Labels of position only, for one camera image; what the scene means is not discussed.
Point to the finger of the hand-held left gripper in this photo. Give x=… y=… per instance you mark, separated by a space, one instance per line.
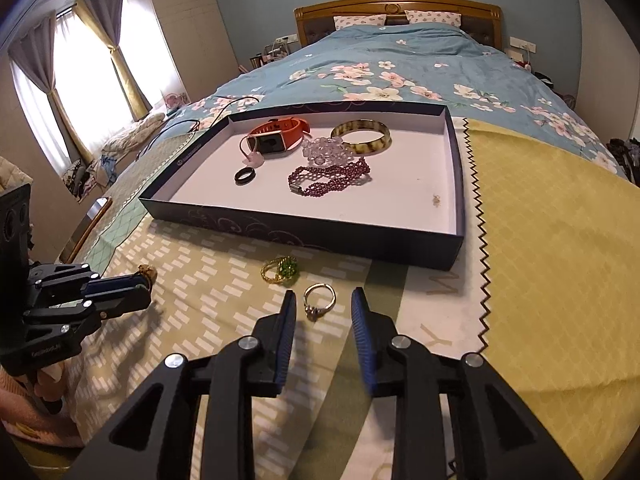
x=120 y=302
x=115 y=282

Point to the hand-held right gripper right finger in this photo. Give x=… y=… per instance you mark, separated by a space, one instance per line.
x=361 y=340

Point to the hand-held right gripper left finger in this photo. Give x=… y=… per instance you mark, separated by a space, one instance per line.
x=286 y=340

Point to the dark blue cardboard box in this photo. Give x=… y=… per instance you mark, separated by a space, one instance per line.
x=350 y=205

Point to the tortoiseshell bangle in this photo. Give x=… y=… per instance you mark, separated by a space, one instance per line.
x=372 y=148

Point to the orange smartwatch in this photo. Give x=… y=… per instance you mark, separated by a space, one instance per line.
x=285 y=127

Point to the person's left hand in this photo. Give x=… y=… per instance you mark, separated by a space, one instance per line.
x=50 y=377

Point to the cream quilted garment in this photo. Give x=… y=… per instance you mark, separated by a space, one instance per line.
x=12 y=175

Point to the pile of mixed clothes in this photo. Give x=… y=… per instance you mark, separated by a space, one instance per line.
x=87 y=175

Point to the white crumpled blanket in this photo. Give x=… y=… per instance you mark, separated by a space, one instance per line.
x=132 y=132

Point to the small pink fan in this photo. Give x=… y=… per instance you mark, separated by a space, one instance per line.
x=174 y=101

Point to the yellow green patterned blanket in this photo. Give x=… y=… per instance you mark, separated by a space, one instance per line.
x=550 y=260

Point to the grey and yellow curtain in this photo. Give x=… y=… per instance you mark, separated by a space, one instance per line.
x=107 y=40

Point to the beige wardrobe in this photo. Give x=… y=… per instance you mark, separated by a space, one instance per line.
x=607 y=35
x=190 y=25

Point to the blue floral duvet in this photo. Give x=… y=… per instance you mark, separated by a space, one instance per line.
x=400 y=60

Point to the white dotted pillow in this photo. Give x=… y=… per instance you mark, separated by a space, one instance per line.
x=360 y=21
x=432 y=18

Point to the small red item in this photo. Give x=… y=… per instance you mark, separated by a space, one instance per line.
x=525 y=65

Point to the pile of dark clothes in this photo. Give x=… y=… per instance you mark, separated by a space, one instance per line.
x=627 y=157

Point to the wooden headboard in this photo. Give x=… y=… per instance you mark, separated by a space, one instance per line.
x=350 y=9

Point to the white wall socket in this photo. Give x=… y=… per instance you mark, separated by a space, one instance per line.
x=286 y=39
x=522 y=44

